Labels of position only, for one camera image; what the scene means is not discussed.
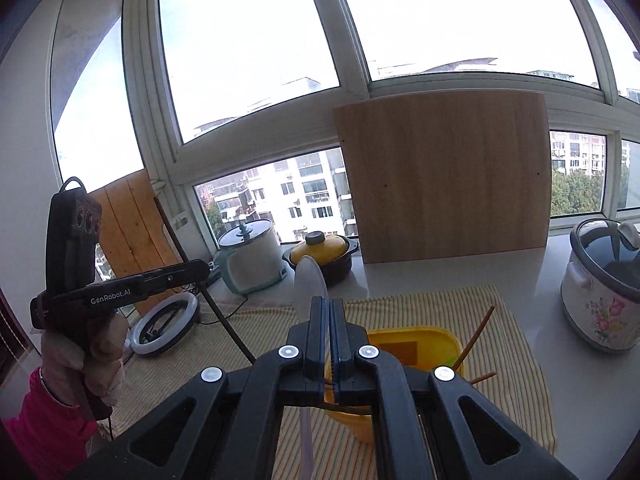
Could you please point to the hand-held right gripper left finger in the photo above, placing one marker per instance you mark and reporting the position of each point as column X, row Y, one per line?
column 320, row 340

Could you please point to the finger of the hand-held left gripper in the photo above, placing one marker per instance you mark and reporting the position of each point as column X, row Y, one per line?
column 170, row 275

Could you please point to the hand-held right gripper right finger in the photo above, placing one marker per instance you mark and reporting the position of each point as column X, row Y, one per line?
column 340, row 345

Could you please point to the clear plastic spoon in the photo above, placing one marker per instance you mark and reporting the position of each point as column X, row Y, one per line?
column 307, row 285

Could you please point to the black chopstick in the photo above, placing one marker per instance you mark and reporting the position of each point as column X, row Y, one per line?
column 220, row 312

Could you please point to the yellow plastic container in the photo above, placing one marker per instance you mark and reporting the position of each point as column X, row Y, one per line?
column 430, row 342

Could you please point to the person's left forearm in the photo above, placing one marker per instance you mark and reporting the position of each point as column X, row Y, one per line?
column 45, row 425

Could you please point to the person's left hand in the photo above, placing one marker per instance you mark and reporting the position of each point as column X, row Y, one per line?
column 100, row 350

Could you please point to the pine plank board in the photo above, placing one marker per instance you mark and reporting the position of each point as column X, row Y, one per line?
column 130, row 230

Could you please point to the white and teal rice cooker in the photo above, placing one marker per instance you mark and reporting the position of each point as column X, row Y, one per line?
column 250, row 260

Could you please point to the black pot with yellow lid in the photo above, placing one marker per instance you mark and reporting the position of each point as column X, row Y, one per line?
column 325, row 255

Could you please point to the striped yellow cloth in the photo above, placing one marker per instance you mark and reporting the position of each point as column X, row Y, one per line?
column 500, row 410

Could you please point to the large light wood board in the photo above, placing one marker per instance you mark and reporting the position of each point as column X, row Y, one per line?
column 440, row 180

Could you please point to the white floral slow cooker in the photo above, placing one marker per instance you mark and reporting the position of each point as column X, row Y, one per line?
column 600, row 300

